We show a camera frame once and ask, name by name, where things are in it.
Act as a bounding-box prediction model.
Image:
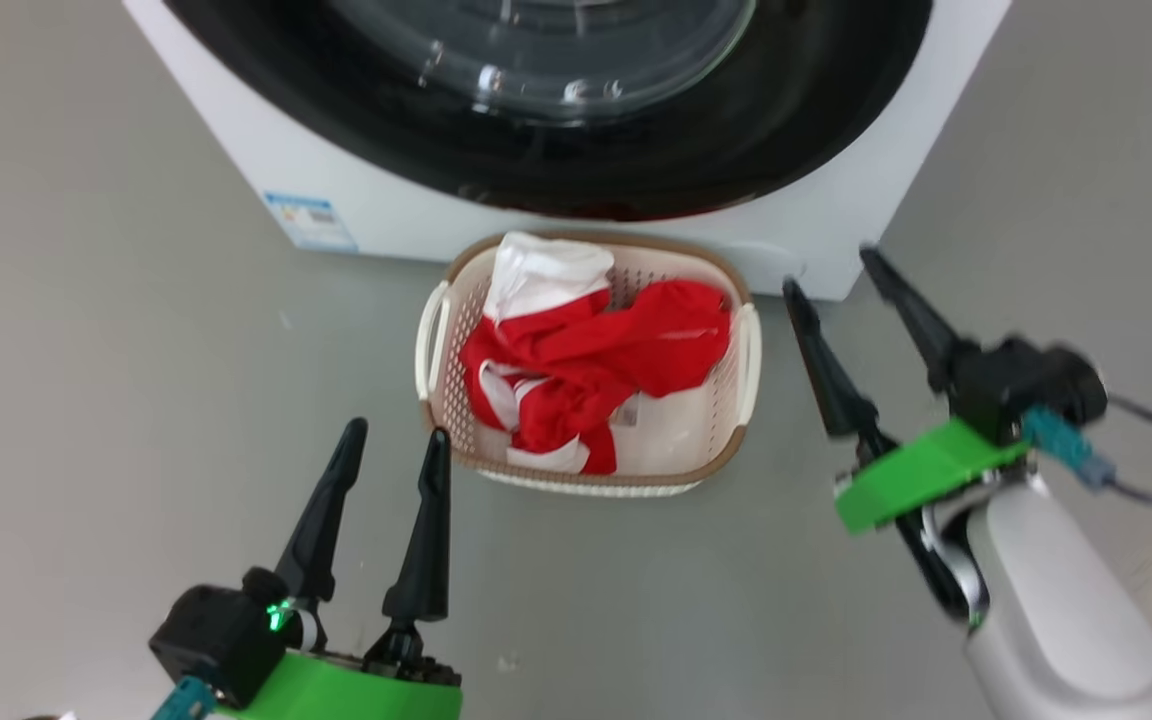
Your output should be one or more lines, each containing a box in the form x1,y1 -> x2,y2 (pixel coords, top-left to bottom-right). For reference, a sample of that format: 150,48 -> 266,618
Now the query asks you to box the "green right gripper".
781,244 -> 1033,538

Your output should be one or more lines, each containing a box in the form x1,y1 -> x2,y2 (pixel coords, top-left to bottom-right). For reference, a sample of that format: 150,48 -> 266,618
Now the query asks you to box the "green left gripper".
214,417 -> 465,720

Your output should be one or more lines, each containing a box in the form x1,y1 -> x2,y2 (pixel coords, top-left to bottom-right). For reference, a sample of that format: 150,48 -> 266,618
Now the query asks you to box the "black washing machine door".
163,0 -> 936,222

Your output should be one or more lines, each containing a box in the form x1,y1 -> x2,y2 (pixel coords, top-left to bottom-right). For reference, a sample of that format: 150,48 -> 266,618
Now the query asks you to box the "red and white garment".
459,231 -> 734,477

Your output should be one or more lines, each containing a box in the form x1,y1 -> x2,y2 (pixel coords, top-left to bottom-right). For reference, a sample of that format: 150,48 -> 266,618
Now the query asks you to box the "cream laundry basket brown rim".
414,229 -> 764,499

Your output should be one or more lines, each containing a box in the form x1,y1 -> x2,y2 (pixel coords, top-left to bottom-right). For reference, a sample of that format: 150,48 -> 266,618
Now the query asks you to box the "white front-load washing machine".
120,0 -> 1014,303

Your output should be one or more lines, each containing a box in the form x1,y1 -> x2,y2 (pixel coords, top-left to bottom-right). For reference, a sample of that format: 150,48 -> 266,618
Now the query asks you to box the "blue energy label sticker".
263,191 -> 360,254

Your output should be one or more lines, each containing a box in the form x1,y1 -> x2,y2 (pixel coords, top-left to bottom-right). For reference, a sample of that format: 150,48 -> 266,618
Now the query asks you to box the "teal right camera connector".
1020,404 -> 1119,492

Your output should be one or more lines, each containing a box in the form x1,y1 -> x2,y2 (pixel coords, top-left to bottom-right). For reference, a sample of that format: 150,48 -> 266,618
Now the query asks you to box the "teal camera connector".
1020,404 -> 1119,492
149,676 -> 219,720

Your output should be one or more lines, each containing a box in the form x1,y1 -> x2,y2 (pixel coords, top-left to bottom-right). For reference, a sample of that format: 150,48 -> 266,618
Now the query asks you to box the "teal left camera connector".
149,676 -> 219,720

